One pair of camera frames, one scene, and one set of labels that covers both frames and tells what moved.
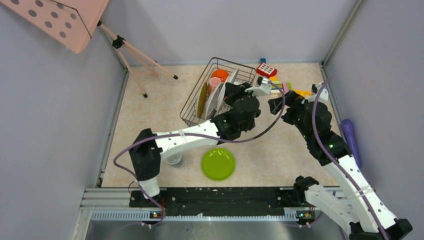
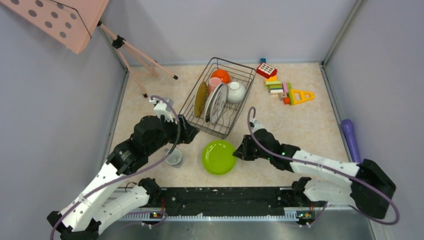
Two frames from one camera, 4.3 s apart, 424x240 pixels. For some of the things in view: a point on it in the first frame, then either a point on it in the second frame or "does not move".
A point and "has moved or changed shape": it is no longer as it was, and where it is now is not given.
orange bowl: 222,74 does not move
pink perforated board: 70,23 does not move
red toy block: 266,70 does not move
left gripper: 233,90 -> 188,132
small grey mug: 174,159 does not move
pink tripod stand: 120,43 does not move
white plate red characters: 230,80 -> 218,103
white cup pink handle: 214,82 does not move
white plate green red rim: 213,99 does not move
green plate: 218,164 has moved or changed shape
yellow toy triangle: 304,93 does not move
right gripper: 294,101 -> 241,152
